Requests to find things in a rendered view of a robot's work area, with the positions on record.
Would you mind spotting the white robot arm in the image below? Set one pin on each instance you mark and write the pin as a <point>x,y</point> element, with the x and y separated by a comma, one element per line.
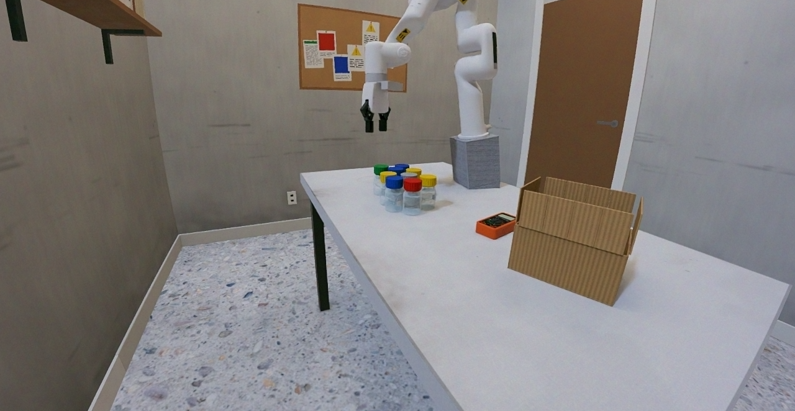
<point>470,37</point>

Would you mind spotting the clear bottle with red cap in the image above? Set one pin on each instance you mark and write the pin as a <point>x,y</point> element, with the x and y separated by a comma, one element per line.
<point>412,196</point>

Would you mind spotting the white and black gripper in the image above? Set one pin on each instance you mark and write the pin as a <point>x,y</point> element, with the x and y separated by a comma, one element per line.
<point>376,100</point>

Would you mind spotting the brown cardboard box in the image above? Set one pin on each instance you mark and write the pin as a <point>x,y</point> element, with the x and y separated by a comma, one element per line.
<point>561,240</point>

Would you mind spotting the orange digital multimeter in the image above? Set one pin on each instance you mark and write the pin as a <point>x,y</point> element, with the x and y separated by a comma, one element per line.
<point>496,226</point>

